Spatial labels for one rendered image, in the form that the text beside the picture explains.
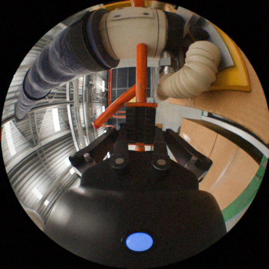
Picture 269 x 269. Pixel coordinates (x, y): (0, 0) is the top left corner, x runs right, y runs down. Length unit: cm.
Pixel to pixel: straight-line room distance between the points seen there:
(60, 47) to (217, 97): 32
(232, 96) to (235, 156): 47
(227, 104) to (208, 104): 5
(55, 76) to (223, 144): 85
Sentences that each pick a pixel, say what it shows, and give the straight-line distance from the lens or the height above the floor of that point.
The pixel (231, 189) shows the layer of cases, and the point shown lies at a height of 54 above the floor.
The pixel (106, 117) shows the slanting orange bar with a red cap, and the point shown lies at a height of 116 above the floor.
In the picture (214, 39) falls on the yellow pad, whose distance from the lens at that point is 17.
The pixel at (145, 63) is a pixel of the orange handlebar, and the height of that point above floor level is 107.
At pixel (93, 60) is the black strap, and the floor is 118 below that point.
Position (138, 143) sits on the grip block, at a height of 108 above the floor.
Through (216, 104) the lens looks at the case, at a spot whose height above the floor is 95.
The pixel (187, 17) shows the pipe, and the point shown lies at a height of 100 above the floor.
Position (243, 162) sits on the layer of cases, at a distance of 57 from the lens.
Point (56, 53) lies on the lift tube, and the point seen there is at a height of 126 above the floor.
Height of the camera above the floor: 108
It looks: 4 degrees up
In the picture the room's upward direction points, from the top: 88 degrees counter-clockwise
